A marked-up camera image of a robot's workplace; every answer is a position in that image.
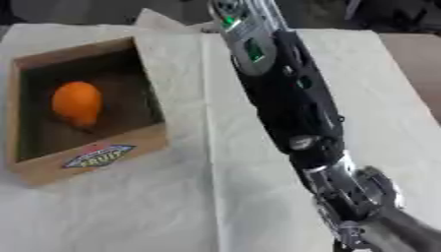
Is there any orange toy fruit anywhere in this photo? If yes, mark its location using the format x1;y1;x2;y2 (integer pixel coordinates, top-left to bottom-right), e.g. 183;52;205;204
49;81;105;129

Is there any tan cardboard box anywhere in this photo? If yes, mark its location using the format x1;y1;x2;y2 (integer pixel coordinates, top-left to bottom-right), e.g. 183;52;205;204
5;34;172;187

